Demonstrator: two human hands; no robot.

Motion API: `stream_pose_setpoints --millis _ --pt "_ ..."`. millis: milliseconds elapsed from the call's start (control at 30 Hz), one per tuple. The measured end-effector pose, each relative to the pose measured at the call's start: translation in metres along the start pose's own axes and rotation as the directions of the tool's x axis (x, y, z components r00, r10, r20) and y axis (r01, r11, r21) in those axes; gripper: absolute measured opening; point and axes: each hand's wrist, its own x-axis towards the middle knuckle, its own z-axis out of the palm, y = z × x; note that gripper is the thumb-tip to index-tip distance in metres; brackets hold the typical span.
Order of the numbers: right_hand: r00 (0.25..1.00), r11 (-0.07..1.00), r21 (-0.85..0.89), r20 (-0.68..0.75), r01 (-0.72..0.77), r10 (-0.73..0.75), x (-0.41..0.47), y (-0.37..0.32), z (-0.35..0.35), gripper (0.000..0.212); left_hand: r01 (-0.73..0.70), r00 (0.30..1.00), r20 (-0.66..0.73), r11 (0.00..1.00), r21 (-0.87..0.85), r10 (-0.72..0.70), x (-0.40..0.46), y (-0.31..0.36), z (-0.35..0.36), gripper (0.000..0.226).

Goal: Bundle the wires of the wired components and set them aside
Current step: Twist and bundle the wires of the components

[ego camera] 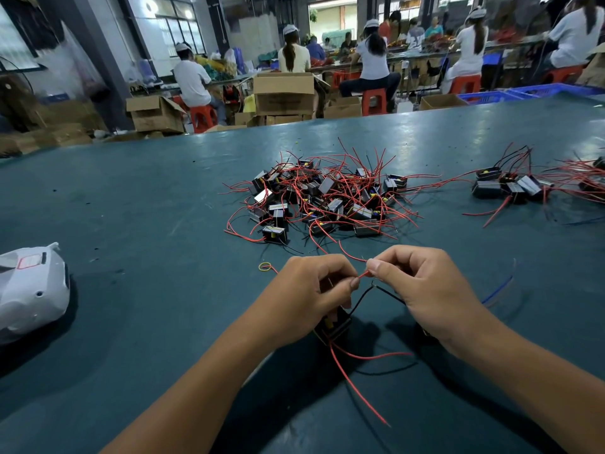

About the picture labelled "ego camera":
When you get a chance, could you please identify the blue plastic crate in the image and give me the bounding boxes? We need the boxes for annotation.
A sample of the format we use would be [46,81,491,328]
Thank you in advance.
[458,90,526,106]
[509,84,605,99]

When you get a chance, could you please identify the open cardboard box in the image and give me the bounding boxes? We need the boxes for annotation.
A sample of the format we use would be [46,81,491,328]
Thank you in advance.
[125,94,187,135]

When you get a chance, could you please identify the large closed cardboard box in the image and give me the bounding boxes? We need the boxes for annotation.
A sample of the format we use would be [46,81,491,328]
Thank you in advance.
[252,73,317,116]

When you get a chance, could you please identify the person's right forearm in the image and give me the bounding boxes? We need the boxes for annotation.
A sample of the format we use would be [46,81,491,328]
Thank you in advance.
[463,321,605,454]

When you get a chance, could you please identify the red plastic stool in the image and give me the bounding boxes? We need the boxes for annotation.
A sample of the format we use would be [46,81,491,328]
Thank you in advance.
[449,75,482,95]
[189,105,217,134]
[549,66,585,84]
[361,88,389,116]

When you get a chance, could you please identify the person's right hand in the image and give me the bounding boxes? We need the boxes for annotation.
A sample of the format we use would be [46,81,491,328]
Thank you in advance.
[366,245,493,360]

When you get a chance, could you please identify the low cardboard box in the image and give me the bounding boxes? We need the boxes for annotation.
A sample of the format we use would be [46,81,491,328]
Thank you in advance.
[323,95,363,120]

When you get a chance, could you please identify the person's left forearm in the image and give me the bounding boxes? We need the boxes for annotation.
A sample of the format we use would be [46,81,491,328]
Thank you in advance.
[102,330,285,454]

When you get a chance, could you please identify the person's left hand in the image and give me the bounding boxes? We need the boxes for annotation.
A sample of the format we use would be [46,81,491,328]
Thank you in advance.
[248,254,362,351]

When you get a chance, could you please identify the tilted cardboard box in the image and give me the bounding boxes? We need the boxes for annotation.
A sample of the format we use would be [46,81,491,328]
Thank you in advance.
[577,47,605,89]

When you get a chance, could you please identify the central pile of wired modules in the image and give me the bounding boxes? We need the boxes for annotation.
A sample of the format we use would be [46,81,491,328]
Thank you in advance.
[224,141,441,265]

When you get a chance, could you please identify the white plastic shell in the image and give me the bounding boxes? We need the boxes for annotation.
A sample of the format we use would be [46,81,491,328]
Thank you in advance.
[0,243,72,344]

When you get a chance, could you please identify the shallow cardboard box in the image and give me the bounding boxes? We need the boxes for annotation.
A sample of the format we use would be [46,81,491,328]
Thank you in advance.
[418,94,469,112]

